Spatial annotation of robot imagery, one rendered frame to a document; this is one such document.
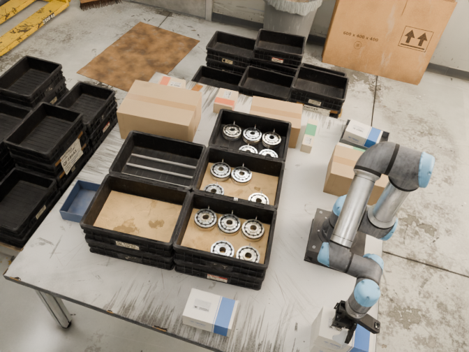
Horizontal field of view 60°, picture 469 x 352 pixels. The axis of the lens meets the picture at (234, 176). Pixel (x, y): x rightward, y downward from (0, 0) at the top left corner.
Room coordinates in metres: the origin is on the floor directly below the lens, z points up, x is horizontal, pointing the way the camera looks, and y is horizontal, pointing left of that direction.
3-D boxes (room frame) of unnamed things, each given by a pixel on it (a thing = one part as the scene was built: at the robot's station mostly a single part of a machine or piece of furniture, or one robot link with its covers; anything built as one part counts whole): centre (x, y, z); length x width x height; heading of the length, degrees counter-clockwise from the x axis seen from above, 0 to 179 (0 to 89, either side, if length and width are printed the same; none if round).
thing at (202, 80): (2.73, 0.23, 0.26); 0.40 x 0.30 x 0.23; 79
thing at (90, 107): (2.14, 1.12, 0.31); 0.40 x 0.30 x 0.34; 169
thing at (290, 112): (1.84, -0.19, 0.78); 0.30 x 0.22 x 0.16; 86
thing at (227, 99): (2.02, 0.11, 0.74); 0.16 x 0.12 x 0.07; 172
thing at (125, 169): (1.30, 0.37, 0.87); 0.40 x 0.30 x 0.11; 84
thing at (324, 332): (0.61, -0.50, 0.84); 0.20 x 0.12 x 0.09; 79
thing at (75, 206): (1.13, 0.71, 0.74); 0.20 x 0.15 x 0.07; 174
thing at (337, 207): (1.09, -0.51, 0.97); 0.13 x 0.12 x 0.14; 71
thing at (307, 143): (1.82, -0.41, 0.73); 0.24 x 0.06 x 0.06; 169
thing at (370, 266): (0.72, -0.49, 1.15); 0.11 x 0.11 x 0.08; 71
